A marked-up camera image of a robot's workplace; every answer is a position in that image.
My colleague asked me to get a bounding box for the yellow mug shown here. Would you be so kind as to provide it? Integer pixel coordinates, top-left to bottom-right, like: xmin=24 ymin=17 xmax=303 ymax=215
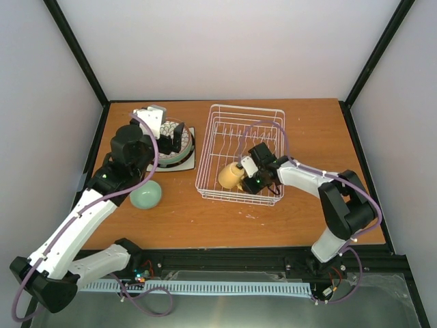
xmin=218 ymin=162 xmax=245 ymax=190

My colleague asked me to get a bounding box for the white wire dish rack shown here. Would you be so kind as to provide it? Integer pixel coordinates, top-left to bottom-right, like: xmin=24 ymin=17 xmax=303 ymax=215
xmin=195 ymin=104 xmax=285 ymax=206

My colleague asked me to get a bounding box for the green celadon bowl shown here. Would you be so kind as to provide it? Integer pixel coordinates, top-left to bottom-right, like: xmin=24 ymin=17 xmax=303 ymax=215
xmin=130 ymin=180 xmax=163 ymax=210

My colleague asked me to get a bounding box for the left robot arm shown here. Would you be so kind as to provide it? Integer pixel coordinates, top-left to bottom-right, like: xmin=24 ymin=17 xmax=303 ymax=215
xmin=10 ymin=119 xmax=184 ymax=313

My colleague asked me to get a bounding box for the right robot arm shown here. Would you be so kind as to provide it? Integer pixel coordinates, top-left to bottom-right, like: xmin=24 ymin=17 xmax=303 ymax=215
xmin=236 ymin=143 xmax=382 ymax=263

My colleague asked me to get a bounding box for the floral patterned bowl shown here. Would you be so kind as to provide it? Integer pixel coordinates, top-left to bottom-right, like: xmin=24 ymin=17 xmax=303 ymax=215
xmin=158 ymin=118 xmax=193 ymax=167

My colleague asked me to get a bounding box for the white square plate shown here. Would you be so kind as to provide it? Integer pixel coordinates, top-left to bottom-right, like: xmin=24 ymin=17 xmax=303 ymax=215
xmin=156 ymin=126 xmax=196 ymax=172

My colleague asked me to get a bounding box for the metal sheet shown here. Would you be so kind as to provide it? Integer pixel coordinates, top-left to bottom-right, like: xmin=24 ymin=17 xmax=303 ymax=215
xmin=31 ymin=271 xmax=427 ymax=327

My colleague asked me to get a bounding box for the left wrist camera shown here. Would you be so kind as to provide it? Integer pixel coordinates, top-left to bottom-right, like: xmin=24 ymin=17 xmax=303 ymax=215
xmin=133 ymin=105 xmax=167 ymax=139

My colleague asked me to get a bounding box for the black frame post right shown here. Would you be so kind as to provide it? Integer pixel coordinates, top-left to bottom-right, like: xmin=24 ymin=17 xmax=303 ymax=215
xmin=344 ymin=0 xmax=417 ymax=107

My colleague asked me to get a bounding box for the black frame post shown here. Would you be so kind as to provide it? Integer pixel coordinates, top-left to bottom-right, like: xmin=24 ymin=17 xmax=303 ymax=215
xmin=344 ymin=0 xmax=417 ymax=107
xmin=42 ymin=0 xmax=110 ymax=107

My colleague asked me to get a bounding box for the light blue cable duct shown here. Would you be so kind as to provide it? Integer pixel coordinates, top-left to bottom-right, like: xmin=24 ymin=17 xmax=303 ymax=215
xmin=81 ymin=279 xmax=311 ymax=298

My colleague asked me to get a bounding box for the black frame post left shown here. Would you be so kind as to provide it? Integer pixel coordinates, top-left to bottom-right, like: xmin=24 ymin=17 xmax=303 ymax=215
xmin=42 ymin=0 xmax=110 ymax=107

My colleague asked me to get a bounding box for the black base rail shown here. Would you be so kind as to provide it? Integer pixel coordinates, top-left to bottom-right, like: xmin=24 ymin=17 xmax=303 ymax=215
xmin=44 ymin=248 xmax=410 ymax=284

